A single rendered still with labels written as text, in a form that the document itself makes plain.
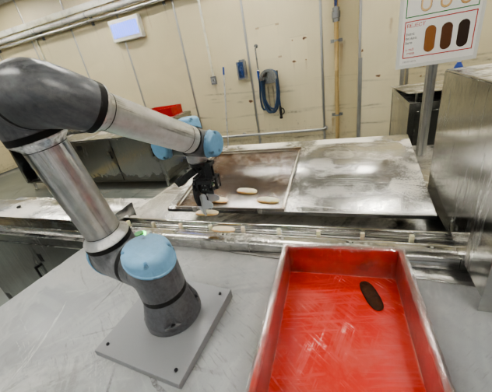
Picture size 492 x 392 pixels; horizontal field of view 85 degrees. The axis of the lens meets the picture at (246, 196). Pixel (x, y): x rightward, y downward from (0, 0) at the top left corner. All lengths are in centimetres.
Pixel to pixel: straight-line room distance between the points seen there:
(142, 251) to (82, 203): 17
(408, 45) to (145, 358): 160
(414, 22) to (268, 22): 322
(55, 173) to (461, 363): 90
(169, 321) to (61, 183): 41
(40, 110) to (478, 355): 93
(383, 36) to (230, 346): 394
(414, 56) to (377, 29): 259
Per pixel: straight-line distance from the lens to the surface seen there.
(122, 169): 429
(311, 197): 111
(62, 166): 67
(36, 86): 55
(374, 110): 429
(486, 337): 83
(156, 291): 70
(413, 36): 163
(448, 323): 82
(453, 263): 94
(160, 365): 75
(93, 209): 71
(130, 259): 67
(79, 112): 55
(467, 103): 93
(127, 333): 85
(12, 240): 197
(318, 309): 78
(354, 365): 70
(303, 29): 454
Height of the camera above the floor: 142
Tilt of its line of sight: 26 degrees down
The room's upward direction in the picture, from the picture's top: 10 degrees counter-clockwise
